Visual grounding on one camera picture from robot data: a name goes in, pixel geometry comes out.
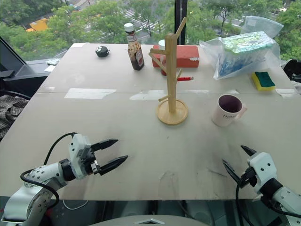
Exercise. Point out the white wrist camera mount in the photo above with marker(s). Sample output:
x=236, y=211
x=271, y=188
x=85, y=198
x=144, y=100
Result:
x=261, y=169
x=78, y=155

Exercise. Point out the wooden mug tree stand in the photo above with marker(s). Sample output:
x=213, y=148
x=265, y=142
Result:
x=172, y=82

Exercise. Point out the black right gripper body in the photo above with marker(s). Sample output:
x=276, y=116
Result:
x=248, y=177

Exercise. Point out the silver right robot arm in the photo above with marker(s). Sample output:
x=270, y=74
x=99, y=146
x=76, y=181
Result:
x=282, y=200

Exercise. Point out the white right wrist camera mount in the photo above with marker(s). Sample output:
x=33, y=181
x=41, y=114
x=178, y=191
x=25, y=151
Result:
x=261, y=169

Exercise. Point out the white round cap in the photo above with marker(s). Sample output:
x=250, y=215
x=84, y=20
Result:
x=161, y=43

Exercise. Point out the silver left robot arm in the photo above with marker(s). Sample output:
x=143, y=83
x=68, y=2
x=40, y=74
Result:
x=37, y=179

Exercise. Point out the yellow green sponge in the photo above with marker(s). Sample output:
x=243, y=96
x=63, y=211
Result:
x=263, y=81

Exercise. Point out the clear plastic bag with contents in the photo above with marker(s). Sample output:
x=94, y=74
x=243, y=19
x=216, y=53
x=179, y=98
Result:
x=240, y=54

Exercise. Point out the grey rounded robot body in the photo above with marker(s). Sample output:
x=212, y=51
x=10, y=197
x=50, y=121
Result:
x=150, y=220

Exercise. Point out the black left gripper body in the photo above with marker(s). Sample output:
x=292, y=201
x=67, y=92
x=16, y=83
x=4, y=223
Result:
x=91, y=162

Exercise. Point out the small white blister pack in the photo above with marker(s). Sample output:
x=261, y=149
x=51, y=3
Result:
x=52, y=62

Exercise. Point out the red brick block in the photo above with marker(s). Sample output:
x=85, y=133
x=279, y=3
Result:
x=181, y=56

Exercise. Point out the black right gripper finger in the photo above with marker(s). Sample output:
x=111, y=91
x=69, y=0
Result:
x=248, y=150
x=231, y=171

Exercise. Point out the checkered cloth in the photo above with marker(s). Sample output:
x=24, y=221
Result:
x=10, y=113

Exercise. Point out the brown sauce bottle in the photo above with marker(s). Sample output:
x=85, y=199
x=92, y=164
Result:
x=135, y=49

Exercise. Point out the black object at table edge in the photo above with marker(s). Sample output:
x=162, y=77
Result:
x=292, y=68

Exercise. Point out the small black round object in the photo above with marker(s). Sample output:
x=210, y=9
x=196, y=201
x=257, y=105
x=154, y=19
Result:
x=102, y=51

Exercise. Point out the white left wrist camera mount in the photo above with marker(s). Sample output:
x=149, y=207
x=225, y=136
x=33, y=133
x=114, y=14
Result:
x=78, y=155

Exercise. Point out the white mug with dark inside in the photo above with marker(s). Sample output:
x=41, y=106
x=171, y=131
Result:
x=228, y=110

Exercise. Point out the clear zip bag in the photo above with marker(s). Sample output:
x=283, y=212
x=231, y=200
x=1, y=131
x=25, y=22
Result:
x=261, y=26

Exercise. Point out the red marker pen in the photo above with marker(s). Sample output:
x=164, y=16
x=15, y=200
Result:
x=185, y=78

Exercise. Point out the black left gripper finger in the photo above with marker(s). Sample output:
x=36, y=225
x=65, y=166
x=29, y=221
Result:
x=114, y=163
x=104, y=144

